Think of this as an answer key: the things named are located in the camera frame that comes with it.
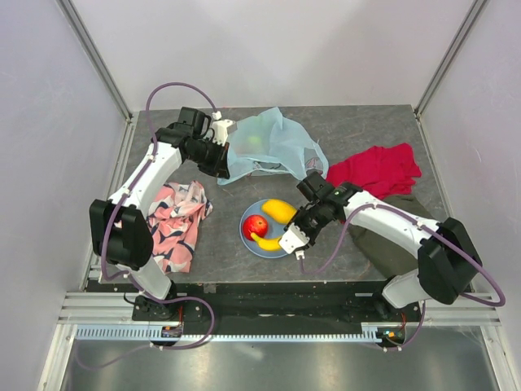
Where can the olive green cloth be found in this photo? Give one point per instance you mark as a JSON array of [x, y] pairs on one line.
[[388, 258]]

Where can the translucent light blue plastic bag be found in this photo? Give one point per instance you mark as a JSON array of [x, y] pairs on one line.
[[287, 149]]

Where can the right aluminium corner post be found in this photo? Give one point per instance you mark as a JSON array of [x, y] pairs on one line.
[[463, 32]]

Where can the red fake apple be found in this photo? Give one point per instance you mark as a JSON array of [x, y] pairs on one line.
[[255, 223]]

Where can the red cloth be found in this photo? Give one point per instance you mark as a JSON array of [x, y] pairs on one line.
[[382, 171]]

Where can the slotted grey cable duct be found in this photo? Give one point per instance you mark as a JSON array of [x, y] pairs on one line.
[[163, 333]]

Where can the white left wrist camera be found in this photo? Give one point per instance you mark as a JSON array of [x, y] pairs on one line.
[[221, 128]]

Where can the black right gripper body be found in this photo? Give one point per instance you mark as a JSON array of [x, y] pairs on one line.
[[311, 221]]

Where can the aluminium frame rail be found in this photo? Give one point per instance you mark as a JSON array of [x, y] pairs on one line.
[[118, 308]]

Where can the green fake lime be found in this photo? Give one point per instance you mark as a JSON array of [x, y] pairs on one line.
[[255, 142]]

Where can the yellow fake banana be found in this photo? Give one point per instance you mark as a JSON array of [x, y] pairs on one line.
[[269, 245]]

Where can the pink navy patterned cloth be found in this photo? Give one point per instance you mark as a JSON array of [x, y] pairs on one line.
[[173, 219]]

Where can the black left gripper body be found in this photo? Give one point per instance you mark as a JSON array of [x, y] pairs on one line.
[[209, 155]]

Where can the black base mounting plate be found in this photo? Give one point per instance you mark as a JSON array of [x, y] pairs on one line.
[[356, 302]]

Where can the yellow fake mango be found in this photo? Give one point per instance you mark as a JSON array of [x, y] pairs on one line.
[[279, 210]]

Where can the light blue plate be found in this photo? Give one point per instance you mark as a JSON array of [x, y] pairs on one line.
[[275, 230]]

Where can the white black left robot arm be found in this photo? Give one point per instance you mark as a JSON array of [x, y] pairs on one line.
[[118, 225]]

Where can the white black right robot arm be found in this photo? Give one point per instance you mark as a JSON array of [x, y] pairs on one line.
[[446, 257]]

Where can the left aluminium corner post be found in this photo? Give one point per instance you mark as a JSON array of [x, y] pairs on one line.
[[79, 27]]

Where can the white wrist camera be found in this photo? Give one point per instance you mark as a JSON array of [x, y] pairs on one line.
[[294, 241], [221, 128]]

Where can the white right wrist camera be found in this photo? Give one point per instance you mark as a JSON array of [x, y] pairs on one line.
[[294, 241]]

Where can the aluminium corner post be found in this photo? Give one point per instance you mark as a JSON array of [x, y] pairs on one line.
[[79, 27], [463, 32]]

